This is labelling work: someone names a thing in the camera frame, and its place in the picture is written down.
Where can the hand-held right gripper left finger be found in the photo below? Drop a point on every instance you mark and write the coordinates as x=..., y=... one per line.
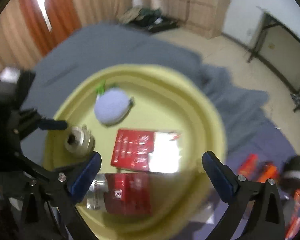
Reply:
x=86, y=175

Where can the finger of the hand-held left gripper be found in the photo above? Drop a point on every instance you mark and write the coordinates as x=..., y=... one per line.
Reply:
x=52, y=124
x=32, y=163

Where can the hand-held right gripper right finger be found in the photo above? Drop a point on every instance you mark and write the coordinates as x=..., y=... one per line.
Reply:
x=218, y=177

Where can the silver metal cylinder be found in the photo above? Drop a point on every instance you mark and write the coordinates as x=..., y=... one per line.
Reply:
x=79, y=142

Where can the long red box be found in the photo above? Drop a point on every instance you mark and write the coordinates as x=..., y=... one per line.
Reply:
x=248, y=163

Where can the red and silver box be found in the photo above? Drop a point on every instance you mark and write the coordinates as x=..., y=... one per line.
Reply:
x=130, y=192

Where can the orange red box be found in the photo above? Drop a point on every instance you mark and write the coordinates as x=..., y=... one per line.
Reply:
x=267, y=173

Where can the red box with white band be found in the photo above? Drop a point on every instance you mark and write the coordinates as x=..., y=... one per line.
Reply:
x=130, y=150

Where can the purple plush radish toy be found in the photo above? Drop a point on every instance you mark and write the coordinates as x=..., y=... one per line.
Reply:
x=112, y=107

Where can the black foam cylinder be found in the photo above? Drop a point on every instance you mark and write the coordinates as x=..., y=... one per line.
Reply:
x=296, y=172

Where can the pale yellow plastic basin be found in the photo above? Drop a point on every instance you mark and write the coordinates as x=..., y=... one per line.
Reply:
x=165, y=100

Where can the beige curtain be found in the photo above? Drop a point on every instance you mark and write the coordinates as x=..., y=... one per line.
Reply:
x=12, y=37
x=99, y=0

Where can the grey bed sheet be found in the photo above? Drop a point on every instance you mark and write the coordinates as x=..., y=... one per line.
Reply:
x=114, y=50

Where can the orange curtain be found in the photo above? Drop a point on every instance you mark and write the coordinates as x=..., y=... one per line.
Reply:
x=52, y=10

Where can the dark pile of clothes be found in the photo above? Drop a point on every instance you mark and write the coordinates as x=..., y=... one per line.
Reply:
x=145, y=17

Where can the black folding table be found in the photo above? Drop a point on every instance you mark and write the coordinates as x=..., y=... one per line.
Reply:
x=262, y=30

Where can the light wooden cabinet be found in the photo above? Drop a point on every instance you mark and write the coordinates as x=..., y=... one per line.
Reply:
x=197, y=5

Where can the yellowish wall socket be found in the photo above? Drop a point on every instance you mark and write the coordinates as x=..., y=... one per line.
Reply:
x=271, y=46

